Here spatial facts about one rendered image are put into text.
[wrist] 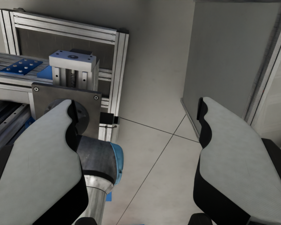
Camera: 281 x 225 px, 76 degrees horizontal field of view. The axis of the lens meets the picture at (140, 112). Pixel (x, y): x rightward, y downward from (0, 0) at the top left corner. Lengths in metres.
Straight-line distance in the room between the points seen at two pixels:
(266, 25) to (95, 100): 0.64
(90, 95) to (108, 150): 0.21
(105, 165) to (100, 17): 1.29
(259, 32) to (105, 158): 0.69
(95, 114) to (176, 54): 1.16
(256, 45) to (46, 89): 0.76
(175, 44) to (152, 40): 0.20
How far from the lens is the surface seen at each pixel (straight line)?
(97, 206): 0.48
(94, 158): 0.50
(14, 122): 0.80
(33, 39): 1.57
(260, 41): 0.82
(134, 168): 2.41
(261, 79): 0.78
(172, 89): 1.78
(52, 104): 0.65
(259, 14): 0.86
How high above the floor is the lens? 1.59
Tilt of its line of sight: 58 degrees down
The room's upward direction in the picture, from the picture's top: 176 degrees clockwise
